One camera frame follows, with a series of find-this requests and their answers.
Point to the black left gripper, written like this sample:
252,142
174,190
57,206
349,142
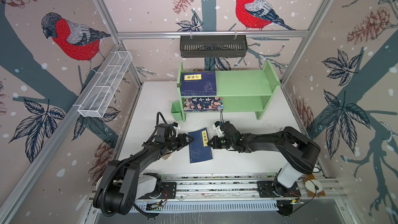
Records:
181,144

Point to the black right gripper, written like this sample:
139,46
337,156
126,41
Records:
215,143

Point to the blue book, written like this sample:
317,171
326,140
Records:
199,151
199,84

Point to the colourful illustrated large book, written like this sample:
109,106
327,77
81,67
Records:
203,104

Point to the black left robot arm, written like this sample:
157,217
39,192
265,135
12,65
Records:
118,188

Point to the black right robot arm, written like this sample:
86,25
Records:
299,152

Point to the spice jar brown contents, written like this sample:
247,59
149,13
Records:
166,156

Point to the green plastic hanging bin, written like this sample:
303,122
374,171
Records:
176,111

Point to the green wooden shelf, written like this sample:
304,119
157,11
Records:
241,91

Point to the black hanging basket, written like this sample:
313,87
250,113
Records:
213,46

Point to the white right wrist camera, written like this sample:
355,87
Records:
216,126

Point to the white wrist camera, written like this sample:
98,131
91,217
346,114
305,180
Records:
216,126
174,130

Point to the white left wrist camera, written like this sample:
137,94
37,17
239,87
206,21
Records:
174,130

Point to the white wire mesh basket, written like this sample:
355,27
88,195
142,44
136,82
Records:
101,94

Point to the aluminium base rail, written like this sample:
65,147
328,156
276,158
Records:
189,194

